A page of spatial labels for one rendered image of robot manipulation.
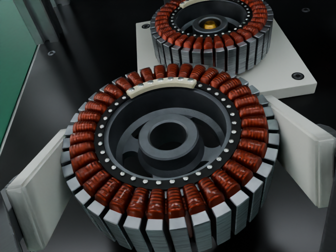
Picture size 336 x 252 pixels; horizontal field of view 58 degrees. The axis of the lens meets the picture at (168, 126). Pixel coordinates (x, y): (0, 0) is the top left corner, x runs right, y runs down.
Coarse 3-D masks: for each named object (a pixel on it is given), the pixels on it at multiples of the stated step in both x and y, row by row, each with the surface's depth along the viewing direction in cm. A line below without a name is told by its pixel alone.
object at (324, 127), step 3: (321, 126) 14; (324, 126) 14; (327, 126) 14; (324, 129) 14; (327, 129) 14; (330, 129) 13; (333, 129) 13; (330, 132) 13; (333, 132) 13; (333, 135) 13
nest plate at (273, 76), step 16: (144, 32) 34; (272, 32) 31; (144, 48) 32; (272, 48) 29; (288, 48) 29; (144, 64) 30; (272, 64) 27; (288, 64) 27; (304, 64) 27; (256, 80) 26; (272, 80) 26; (288, 80) 26; (304, 80) 25; (288, 96) 26
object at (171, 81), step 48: (96, 96) 18; (144, 96) 18; (192, 96) 18; (240, 96) 16; (96, 144) 15; (144, 144) 16; (192, 144) 16; (240, 144) 14; (96, 192) 13; (144, 192) 13; (192, 192) 12; (240, 192) 13; (144, 240) 13
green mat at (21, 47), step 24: (0, 0) 54; (0, 24) 47; (24, 24) 46; (0, 48) 42; (24, 48) 41; (0, 72) 38; (24, 72) 38; (0, 96) 35; (0, 120) 32; (0, 144) 30
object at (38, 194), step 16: (48, 144) 15; (32, 160) 14; (48, 160) 14; (32, 176) 12; (48, 176) 14; (16, 192) 11; (32, 192) 12; (48, 192) 13; (64, 192) 15; (16, 208) 12; (32, 208) 12; (48, 208) 13; (64, 208) 15; (32, 224) 12; (48, 224) 13; (32, 240) 12; (48, 240) 13
